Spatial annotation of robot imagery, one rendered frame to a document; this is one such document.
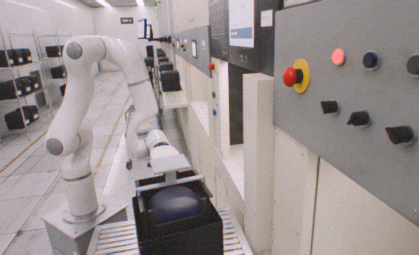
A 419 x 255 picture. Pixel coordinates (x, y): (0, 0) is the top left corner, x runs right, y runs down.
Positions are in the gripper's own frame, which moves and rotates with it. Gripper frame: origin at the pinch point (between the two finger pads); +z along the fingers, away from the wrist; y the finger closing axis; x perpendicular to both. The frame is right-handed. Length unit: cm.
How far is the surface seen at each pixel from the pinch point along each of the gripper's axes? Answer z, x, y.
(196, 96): -193, -20, -66
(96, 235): -19.1, -33.4, 29.1
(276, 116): 26.7, 22.1, -23.8
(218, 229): 13.9, -18.0, -11.8
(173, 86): -289, -23, -61
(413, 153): 65, 28, -18
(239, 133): -59, -15, -54
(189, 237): 13.9, -18.5, -2.2
